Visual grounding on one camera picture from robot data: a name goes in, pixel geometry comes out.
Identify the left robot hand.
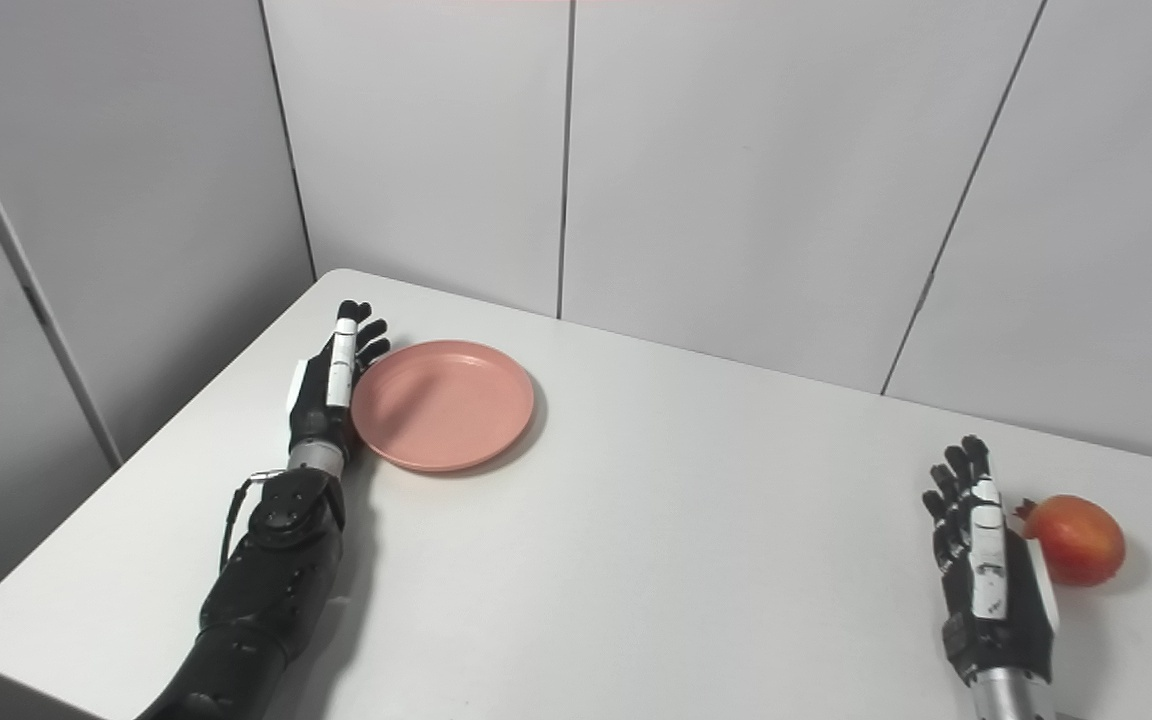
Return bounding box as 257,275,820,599
286,300,391,464

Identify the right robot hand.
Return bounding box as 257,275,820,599
922,435,1060,687

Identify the red pomegranate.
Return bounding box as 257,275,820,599
1014,494,1127,588

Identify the pink round plate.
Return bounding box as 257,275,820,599
351,340,536,473

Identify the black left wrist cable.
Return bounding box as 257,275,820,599
219,470,287,571

